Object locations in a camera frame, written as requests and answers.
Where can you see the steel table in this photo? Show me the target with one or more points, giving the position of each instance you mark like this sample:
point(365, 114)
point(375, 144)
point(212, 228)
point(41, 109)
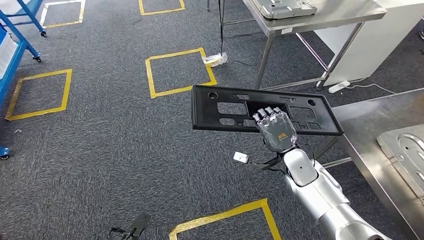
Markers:
point(348, 13)

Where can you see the black right wrist camera bracket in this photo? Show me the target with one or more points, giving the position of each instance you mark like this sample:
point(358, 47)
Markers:
point(265, 164)

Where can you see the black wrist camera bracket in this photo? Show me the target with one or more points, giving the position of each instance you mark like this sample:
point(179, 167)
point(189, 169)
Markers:
point(265, 164)
point(139, 223)

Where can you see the white power strip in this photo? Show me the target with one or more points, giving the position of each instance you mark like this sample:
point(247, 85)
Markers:
point(339, 86)

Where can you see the stamped metal panel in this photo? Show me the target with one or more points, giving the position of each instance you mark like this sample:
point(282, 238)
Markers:
point(285, 8)
point(407, 155)

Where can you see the plastic wrapped yellow bundle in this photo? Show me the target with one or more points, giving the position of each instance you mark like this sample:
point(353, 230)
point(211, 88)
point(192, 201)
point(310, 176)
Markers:
point(215, 60)

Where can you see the blue shelf rack with casters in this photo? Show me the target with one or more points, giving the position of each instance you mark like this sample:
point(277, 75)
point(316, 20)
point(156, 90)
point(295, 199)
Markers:
point(15, 63)
point(31, 17)

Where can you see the yellow floor tape square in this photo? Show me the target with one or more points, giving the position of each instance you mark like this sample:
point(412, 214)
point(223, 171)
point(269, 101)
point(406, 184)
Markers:
point(162, 12)
point(150, 79)
point(218, 215)

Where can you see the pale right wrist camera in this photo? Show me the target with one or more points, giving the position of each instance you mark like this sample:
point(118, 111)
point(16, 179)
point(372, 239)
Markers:
point(240, 157)

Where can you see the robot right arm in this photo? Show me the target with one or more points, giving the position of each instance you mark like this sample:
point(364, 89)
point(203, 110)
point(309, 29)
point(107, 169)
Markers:
point(318, 192)

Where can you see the white plastic bin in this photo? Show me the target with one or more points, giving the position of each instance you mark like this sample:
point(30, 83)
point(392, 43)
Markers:
point(6, 56)

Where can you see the black left wrist camera bracket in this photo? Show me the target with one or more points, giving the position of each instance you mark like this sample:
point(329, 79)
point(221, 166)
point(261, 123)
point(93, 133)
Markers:
point(139, 223)

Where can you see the white cabinet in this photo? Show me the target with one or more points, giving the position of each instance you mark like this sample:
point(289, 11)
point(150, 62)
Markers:
point(381, 43)

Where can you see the black plastic plate frame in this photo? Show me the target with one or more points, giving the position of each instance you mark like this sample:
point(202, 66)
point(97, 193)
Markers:
point(202, 112)

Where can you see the steel workbench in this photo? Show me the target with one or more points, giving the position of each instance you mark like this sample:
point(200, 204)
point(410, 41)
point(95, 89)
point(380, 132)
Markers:
point(364, 132)

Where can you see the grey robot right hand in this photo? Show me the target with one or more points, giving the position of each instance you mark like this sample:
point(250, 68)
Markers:
point(278, 132)

